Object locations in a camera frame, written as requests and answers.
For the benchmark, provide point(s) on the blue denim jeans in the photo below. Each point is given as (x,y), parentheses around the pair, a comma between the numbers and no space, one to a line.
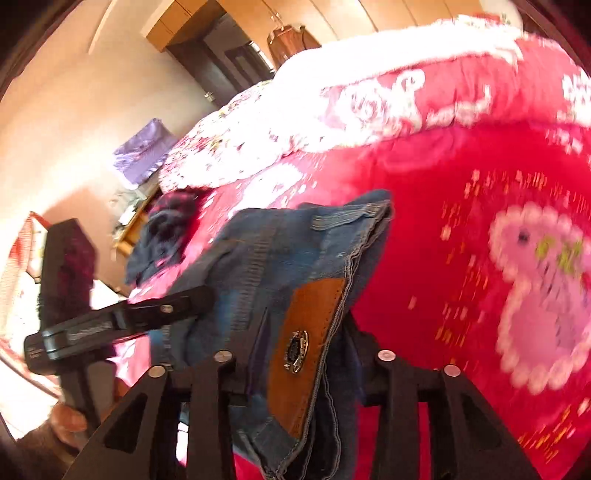
(296,271)

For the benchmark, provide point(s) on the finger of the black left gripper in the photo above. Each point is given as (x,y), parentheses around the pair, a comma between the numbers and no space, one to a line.
(155,313)

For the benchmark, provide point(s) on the person's left hand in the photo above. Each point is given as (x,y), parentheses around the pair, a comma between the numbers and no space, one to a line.
(70,426)

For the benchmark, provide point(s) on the brown hanging garment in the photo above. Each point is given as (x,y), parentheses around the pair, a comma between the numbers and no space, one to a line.
(287,41)

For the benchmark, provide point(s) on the dark fuzzy garment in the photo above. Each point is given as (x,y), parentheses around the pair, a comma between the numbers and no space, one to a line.
(164,236)

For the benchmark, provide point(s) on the folded floral quilt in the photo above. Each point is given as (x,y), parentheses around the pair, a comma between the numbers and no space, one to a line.
(391,84)

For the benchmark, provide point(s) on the purple cloth on wall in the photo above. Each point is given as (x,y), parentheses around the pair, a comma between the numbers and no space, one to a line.
(141,155)

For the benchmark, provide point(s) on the red floral rose blanket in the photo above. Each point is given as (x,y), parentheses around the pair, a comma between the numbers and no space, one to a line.
(486,265)

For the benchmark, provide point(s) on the wooden wardrobe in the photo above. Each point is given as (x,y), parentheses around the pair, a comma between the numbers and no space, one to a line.
(180,24)

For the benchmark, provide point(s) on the wooden side table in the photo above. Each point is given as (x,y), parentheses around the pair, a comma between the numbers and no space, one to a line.
(127,233)

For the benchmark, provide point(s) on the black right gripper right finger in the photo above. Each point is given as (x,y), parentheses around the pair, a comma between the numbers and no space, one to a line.
(433,421)

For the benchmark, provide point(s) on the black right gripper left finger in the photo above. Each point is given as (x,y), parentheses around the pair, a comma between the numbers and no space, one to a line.
(175,424)

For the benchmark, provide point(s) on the black camera box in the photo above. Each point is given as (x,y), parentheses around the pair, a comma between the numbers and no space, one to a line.
(67,274)

